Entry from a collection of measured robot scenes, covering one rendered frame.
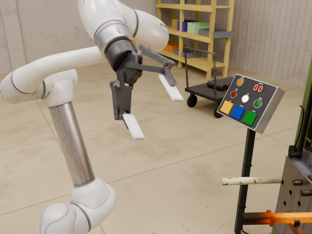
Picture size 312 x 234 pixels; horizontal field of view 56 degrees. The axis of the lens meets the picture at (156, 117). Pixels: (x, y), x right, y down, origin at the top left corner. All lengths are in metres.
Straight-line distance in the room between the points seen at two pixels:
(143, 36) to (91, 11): 0.16
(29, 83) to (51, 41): 6.46
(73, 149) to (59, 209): 0.25
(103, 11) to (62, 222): 0.85
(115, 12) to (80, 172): 0.80
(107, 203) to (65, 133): 0.38
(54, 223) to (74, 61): 0.64
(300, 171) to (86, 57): 1.09
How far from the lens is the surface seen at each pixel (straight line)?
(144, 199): 2.72
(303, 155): 1.64
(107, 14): 0.77
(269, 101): 1.79
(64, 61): 1.02
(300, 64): 6.45
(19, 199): 2.97
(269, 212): 1.14
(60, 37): 7.59
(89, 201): 1.38
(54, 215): 1.30
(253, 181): 1.93
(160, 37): 0.90
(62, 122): 1.31
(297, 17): 6.48
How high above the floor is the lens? 1.68
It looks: 23 degrees down
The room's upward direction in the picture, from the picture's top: straight up
